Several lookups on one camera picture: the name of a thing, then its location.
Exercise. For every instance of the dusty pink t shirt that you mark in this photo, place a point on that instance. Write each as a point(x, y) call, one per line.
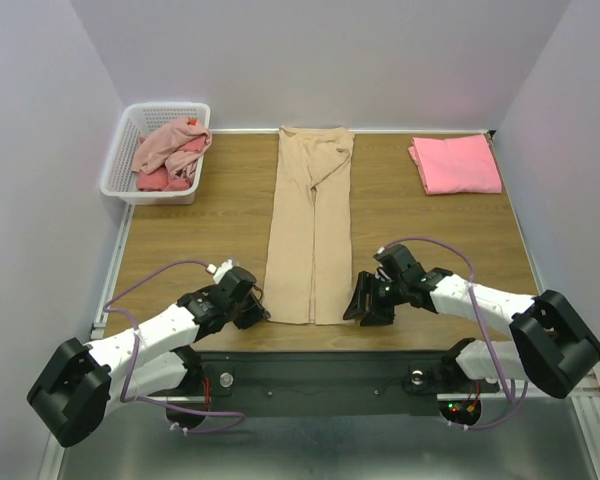
point(177, 132)

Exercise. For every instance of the aluminium frame rail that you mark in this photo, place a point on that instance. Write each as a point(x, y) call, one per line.
point(589, 386)

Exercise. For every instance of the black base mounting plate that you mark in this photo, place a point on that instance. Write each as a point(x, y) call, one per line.
point(330, 383)

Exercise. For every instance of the beige t shirt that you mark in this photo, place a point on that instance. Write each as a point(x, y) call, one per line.
point(309, 272)

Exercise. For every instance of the folded bright pink t shirt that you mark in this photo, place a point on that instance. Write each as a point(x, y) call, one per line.
point(456, 165)

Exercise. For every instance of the white perforated plastic basket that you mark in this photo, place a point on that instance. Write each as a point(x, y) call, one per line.
point(118, 180)

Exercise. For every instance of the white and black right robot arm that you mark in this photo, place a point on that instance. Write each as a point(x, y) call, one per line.
point(540, 339)

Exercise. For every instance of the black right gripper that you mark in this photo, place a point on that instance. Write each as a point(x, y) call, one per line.
point(373, 298)

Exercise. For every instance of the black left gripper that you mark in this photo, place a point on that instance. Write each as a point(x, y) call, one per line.
point(256, 314)

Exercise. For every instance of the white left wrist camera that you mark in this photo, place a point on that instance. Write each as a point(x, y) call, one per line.
point(217, 272)

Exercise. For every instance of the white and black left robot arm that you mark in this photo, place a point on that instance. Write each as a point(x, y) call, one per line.
point(84, 382)

